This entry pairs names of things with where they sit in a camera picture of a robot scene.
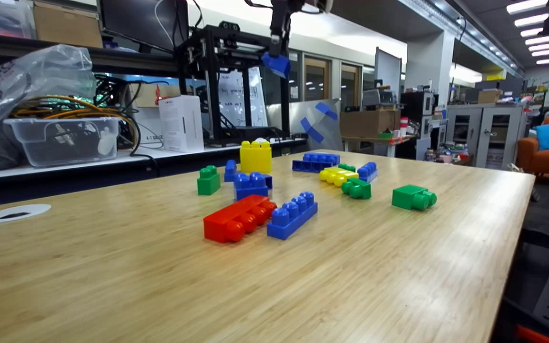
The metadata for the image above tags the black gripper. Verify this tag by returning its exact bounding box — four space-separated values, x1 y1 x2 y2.
269 0 293 57

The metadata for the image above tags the small blue toy block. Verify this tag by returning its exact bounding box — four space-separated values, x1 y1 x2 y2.
356 160 379 183
261 51 292 80
223 158 240 183

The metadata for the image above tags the clear acrylic panel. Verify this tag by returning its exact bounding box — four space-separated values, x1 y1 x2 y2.
265 97 345 150

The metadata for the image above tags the blue tape strip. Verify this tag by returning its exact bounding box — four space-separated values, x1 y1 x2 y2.
299 114 326 145
314 101 339 122

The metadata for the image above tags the white board panel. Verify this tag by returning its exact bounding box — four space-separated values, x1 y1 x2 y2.
373 46 404 106

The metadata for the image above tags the tall yellow toy block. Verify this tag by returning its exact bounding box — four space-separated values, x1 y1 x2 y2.
238 137 274 175

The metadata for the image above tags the large cardboard box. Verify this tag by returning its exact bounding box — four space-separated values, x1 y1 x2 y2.
339 106 402 139

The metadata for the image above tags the long blue toy block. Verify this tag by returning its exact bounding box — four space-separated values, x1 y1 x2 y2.
265 190 320 242
290 150 341 175

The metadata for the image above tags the black monitor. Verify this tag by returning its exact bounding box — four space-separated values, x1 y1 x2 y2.
99 0 190 55

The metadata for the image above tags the flat yellow toy block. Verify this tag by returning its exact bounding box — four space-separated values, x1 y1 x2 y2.
318 164 360 188

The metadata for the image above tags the square blue toy block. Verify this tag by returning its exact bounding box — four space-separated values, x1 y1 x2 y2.
232 169 274 202

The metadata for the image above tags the long red toy block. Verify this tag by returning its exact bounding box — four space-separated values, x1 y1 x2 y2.
202 194 278 244

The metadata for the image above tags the brown cardboard box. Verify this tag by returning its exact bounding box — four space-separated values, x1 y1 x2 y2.
32 0 105 49

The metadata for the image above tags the white glass door cabinet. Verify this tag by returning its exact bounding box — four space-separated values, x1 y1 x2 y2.
444 103 528 169

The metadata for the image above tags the clear plastic storage bin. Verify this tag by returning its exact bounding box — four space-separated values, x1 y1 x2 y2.
2 114 122 169

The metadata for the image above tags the clear plastic bag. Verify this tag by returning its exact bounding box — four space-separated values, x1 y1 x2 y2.
0 44 99 173

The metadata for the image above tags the orange sofa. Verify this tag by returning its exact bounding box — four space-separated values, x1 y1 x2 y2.
516 110 549 179

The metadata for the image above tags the white round table grommet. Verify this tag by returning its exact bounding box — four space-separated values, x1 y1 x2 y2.
0 202 53 227

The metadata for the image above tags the orange clamp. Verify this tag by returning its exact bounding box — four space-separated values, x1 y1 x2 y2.
513 322 549 343

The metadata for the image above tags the black printer frame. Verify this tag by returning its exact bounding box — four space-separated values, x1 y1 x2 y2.
175 21 292 145

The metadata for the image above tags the black wall shelf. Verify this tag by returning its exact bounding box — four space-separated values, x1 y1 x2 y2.
0 30 181 74

